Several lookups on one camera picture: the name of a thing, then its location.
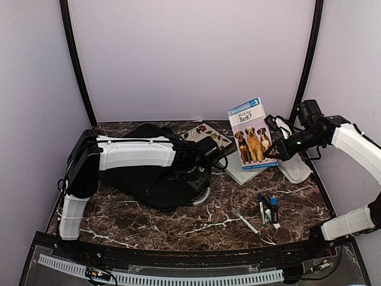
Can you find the right black frame post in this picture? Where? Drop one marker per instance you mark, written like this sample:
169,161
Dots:
308,62

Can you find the grey shrink-wrapped notebook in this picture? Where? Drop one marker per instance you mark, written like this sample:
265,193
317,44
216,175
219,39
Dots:
235,170

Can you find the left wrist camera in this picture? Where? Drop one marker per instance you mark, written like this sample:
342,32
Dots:
209,148

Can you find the grey slotted cable duct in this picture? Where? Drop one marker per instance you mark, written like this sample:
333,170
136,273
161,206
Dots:
122,278

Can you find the blue-capped black highlighter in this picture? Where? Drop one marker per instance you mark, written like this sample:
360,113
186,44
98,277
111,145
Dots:
274,210

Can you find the black marker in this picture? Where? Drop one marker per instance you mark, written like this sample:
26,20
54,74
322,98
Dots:
267,203

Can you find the black front rail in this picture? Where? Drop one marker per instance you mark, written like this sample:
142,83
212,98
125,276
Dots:
121,257

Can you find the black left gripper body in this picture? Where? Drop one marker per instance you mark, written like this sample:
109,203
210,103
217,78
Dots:
191,177

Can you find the black student bag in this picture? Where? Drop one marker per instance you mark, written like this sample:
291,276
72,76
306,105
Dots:
142,165

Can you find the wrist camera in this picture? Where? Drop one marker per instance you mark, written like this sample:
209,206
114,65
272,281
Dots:
308,113
209,148

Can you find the blue-capped white marker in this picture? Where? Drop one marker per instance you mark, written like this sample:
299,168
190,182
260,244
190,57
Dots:
262,214

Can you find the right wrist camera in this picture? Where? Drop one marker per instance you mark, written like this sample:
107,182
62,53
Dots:
308,113

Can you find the black frame post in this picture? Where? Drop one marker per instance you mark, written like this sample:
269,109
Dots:
75,60
308,62

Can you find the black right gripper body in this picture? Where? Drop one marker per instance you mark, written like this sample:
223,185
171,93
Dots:
308,141

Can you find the clear-capped white pen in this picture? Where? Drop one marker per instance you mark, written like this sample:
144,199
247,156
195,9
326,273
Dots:
249,225

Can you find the left black frame post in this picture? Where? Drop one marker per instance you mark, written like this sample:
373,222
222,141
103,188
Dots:
75,60

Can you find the white cloth pouch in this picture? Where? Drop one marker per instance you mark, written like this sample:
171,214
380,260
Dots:
295,170

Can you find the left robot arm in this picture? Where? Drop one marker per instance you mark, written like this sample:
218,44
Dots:
79,184

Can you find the dog picture book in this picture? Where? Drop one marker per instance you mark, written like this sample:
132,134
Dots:
251,134

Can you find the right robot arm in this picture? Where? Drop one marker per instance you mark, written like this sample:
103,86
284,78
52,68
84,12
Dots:
347,162

